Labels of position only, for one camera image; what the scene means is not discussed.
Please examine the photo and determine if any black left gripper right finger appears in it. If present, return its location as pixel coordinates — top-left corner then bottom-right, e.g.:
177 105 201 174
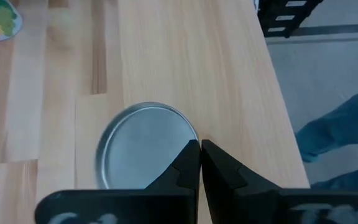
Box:
200 139 358 224

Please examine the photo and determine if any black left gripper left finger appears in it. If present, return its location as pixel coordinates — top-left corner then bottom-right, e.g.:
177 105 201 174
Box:
34 139 202 224

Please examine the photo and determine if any round silver metal plate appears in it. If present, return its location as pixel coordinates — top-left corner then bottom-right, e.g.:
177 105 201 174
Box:
94 101 200 190

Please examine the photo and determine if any person's leg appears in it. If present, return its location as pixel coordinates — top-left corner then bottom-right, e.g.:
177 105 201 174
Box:
294 83 358 163
311 164 358 190

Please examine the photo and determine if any black slotted metal frame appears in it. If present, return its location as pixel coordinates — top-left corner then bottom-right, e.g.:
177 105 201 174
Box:
256 0 325 39

